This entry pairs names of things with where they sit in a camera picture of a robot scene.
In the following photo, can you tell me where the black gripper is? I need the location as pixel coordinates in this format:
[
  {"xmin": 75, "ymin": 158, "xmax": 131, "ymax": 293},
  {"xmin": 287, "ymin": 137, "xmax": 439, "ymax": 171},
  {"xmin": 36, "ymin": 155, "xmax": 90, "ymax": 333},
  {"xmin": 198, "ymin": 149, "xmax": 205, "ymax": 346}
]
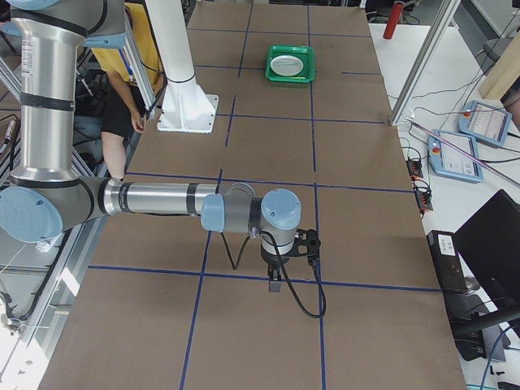
[{"xmin": 261, "ymin": 247, "xmax": 289, "ymax": 293}]

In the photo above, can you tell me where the orange black adapter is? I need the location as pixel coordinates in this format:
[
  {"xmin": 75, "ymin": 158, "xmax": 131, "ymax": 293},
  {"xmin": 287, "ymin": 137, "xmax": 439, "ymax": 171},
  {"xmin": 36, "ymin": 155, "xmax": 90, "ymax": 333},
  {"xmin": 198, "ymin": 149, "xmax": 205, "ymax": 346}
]
[
  {"xmin": 405, "ymin": 157, "xmax": 423, "ymax": 180},
  {"xmin": 412, "ymin": 179, "xmax": 433, "ymax": 215}
]

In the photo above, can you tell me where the teach pendant tablet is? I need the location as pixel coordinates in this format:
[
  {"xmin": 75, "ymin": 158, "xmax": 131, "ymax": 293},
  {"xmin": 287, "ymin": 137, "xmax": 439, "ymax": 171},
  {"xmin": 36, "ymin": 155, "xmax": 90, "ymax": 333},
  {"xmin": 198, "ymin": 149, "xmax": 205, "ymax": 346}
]
[
  {"xmin": 458, "ymin": 101, "xmax": 512, "ymax": 147},
  {"xmin": 427, "ymin": 129, "xmax": 483, "ymax": 183}
]

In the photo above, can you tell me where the black monitor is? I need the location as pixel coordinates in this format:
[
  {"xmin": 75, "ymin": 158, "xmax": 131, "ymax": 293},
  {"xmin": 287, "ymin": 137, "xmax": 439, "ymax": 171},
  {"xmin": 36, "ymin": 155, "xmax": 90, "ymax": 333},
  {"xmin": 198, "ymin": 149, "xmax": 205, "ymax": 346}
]
[{"xmin": 453, "ymin": 189, "xmax": 519, "ymax": 309}]

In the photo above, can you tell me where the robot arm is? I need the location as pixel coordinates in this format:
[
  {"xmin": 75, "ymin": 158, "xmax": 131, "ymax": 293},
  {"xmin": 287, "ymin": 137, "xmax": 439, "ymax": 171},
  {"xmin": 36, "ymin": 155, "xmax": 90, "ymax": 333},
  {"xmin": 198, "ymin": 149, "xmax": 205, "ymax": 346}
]
[{"xmin": 1, "ymin": 1, "xmax": 304, "ymax": 292}]

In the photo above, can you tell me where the orange black adapter far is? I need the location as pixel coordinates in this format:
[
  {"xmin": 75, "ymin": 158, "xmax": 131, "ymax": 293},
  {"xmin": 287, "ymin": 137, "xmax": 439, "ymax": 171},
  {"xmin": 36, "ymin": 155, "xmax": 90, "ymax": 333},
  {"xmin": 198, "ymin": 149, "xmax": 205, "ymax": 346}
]
[{"xmin": 405, "ymin": 157, "xmax": 423, "ymax": 180}]

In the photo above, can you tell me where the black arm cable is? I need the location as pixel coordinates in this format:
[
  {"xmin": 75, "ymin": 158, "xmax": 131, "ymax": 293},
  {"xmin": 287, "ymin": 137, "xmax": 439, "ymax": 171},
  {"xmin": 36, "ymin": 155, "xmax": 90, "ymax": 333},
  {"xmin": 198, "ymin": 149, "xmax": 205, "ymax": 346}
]
[{"xmin": 219, "ymin": 229, "xmax": 327, "ymax": 319}]

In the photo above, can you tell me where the person in yellow shirt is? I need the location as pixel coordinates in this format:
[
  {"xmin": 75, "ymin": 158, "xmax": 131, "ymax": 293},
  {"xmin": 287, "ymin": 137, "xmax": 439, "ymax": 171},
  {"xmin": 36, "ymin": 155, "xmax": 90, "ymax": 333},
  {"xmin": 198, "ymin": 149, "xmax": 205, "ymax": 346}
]
[{"xmin": 93, "ymin": 2, "xmax": 163, "ymax": 180}]

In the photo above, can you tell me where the white rod stick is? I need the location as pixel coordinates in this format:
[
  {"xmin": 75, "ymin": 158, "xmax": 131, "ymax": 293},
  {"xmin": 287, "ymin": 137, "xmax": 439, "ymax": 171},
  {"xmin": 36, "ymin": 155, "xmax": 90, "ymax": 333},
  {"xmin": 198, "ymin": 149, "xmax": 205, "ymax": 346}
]
[{"xmin": 405, "ymin": 117, "xmax": 519, "ymax": 189}]

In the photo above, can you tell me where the white round plate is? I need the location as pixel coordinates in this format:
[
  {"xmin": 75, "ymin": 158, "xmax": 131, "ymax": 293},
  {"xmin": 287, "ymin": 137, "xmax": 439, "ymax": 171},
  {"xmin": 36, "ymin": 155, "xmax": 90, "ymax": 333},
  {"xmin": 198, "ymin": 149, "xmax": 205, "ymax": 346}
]
[{"xmin": 270, "ymin": 54, "xmax": 304, "ymax": 77}]

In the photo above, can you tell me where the black box device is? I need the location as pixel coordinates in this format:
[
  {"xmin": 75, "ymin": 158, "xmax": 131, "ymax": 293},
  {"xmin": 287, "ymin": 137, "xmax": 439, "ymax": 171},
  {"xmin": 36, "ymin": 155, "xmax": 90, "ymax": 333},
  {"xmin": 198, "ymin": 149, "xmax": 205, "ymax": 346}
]
[{"xmin": 427, "ymin": 230, "xmax": 473, "ymax": 296}]

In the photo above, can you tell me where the orange black adapter near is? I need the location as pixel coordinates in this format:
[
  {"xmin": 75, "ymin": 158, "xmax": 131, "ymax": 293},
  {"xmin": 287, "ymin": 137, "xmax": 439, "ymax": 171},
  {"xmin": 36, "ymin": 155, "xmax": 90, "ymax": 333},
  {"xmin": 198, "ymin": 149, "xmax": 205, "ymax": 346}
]
[{"xmin": 412, "ymin": 179, "xmax": 433, "ymax": 215}]

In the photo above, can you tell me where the red cylinder bottle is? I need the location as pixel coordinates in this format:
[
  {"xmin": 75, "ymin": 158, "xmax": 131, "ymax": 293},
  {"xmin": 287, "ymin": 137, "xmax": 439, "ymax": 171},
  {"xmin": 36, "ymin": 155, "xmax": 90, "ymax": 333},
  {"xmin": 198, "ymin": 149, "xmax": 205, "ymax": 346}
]
[{"xmin": 383, "ymin": 1, "xmax": 405, "ymax": 40}]

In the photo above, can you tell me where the aluminium frame post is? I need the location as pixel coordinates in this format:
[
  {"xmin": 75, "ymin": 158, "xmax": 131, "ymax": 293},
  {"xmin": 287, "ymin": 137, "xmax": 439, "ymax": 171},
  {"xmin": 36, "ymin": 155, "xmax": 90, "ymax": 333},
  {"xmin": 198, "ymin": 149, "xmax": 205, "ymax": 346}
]
[{"xmin": 389, "ymin": 0, "xmax": 461, "ymax": 126}]

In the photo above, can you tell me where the white camera mast pillar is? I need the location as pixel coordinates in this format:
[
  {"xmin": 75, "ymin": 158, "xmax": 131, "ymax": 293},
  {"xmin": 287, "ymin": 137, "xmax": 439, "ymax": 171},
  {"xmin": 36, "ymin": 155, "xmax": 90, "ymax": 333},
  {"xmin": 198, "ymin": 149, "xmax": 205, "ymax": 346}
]
[{"xmin": 145, "ymin": 0, "xmax": 219, "ymax": 134}]

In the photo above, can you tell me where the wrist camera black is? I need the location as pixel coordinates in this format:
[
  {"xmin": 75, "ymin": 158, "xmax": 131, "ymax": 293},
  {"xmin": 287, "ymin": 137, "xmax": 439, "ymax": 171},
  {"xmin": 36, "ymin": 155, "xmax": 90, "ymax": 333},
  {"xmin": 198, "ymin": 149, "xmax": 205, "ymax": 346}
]
[{"xmin": 292, "ymin": 228, "xmax": 321, "ymax": 259}]

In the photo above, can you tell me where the left teach pendant tablet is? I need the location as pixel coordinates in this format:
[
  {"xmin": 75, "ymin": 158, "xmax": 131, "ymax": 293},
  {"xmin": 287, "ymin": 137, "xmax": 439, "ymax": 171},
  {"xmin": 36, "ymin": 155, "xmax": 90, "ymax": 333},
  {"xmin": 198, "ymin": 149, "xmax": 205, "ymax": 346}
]
[{"xmin": 427, "ymin": 129, "xmax": 483, "ymax": 183}]

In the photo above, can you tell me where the green plastic tray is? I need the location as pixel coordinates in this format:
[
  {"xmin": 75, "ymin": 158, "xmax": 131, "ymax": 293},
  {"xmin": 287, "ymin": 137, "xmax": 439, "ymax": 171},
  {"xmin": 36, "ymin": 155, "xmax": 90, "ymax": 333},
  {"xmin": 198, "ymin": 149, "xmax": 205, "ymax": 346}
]
[{"xmin": 265, "ymin": 45, "xmax": 315, "ymax": 84}]

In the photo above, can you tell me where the right teach pendant tablet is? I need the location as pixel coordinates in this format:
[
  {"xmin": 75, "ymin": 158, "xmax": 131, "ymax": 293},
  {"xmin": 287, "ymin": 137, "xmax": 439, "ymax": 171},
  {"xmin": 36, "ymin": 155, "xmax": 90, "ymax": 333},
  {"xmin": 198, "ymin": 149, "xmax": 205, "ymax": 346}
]
[{"xmin": 458, "ymin": 101, "xmax": 512, "ymax": 147}]

